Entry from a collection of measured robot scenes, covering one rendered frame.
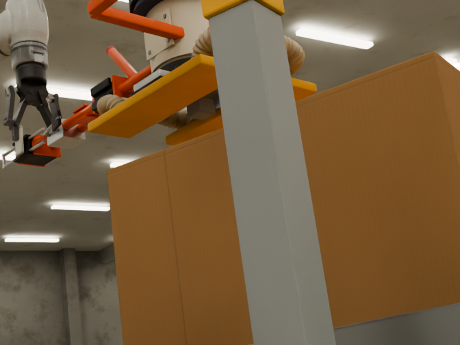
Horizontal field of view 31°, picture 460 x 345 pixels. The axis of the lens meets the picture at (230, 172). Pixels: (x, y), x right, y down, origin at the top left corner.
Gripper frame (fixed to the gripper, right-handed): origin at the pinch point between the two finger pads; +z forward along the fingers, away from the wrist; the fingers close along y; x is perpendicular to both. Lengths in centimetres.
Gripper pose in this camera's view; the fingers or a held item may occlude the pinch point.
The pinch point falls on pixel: (35, 146)
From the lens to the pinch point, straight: 207.8
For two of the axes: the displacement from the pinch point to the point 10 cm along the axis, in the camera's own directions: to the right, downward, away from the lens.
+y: 7.4, 0.9, 6.6
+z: 1.3, 9.5, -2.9
